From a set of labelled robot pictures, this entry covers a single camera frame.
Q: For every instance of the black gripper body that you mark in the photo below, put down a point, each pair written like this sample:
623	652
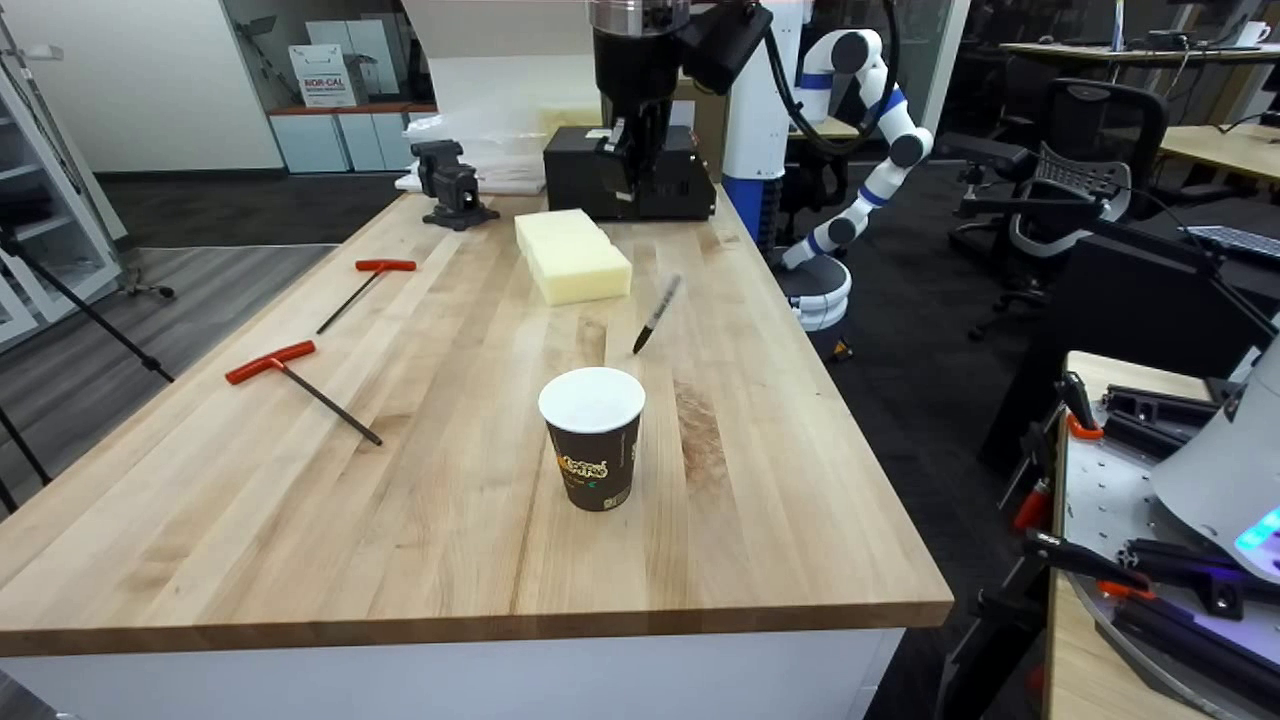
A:
640	54

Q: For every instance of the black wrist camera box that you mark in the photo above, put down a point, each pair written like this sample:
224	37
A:
727	40

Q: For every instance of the black mesh office chair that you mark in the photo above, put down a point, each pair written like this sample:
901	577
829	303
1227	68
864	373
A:
1085	132

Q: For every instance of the black bench vise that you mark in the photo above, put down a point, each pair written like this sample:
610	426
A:
448	187

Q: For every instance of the white low cabinet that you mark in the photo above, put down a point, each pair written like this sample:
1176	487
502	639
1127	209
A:
320	143

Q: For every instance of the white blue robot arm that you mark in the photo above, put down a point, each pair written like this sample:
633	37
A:
874	81

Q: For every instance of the white shelving unit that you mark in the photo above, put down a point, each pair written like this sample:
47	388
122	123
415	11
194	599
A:
42	201

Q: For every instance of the white pillar with blue base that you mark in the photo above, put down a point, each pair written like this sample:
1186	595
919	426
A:
752	132

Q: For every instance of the black tripod leg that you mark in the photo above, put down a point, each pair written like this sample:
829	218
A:
95	315

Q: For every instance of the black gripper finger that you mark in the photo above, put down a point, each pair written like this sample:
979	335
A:
631	150
658	146

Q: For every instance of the white angled device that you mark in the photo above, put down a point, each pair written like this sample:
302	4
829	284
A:
1227	464

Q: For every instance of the white printed sign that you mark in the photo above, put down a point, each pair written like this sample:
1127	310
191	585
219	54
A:
320	76

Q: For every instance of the grey black marker pen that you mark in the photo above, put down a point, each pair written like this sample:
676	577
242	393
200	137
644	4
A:
658	315

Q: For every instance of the black tool tray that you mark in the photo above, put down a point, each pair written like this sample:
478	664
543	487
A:
1154	413

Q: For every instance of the white table base cabinet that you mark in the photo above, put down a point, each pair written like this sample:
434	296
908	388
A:
465	681

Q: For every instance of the grey perforated metal plate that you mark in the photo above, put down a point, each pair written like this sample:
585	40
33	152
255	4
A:
1104	492

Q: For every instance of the yellow foam block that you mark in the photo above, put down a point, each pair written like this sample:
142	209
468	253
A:
571	253

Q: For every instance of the black equipment box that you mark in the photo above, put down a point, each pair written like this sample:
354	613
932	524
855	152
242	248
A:
688	187

